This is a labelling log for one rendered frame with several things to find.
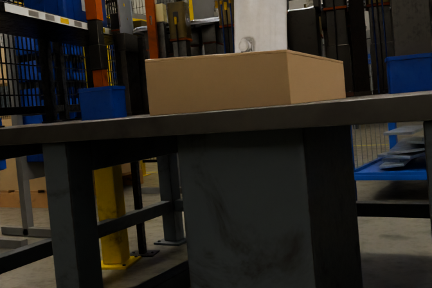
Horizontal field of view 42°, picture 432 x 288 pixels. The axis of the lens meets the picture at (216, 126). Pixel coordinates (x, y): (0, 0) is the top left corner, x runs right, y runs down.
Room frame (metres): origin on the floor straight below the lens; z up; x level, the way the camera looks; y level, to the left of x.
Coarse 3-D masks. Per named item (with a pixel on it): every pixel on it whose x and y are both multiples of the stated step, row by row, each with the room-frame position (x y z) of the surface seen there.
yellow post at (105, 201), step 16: (112, 80) 2.64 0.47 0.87; (96, 176) 2.58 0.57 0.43; (112, 176) 2.56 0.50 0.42; (96, 192) 2.58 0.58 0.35; (112, 192) 2.56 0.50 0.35; (112, 208) 2.56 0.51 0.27; (112, 240) 2.57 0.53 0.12; (128, 240) 2.64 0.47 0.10; (112, 256) 2.57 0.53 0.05; (128, 256) 2.63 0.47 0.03
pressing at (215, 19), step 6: (312, 6) 1.81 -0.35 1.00; (204, 18) 1.87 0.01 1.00; (210, 18) 1.87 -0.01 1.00; (216, 18) 1.86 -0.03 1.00; (168, 24) 1.90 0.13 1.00; (192, 24) 1.97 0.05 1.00; (198, 24) 1.98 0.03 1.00; (204, 24) 1.99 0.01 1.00; (138, 30) 1.93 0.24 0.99; (144, 30) 1.93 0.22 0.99; (168, 30) 2.06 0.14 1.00
